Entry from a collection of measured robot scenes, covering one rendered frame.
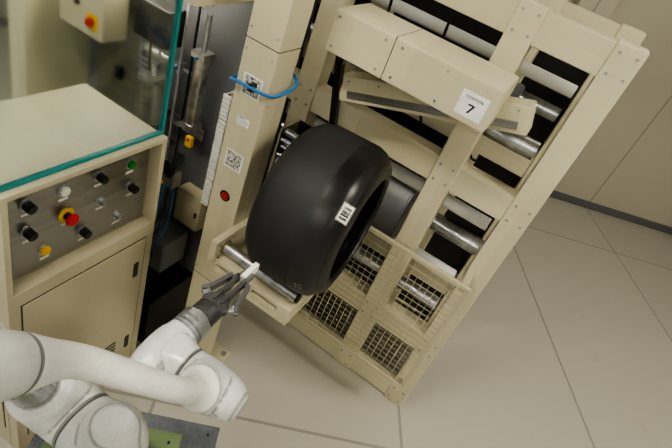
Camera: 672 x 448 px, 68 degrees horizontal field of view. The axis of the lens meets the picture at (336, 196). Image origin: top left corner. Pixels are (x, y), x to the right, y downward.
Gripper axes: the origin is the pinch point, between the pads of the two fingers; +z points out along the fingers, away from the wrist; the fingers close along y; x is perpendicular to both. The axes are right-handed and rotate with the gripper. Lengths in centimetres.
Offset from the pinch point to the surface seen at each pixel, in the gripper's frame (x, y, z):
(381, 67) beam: -44, 5, 64
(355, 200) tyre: -20.5, -13.8, 28.4
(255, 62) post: -40, 35, 37
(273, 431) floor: 118, -20, 17
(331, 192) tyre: -21.9, -7.3, 24.3
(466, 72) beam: -55, -21, 66
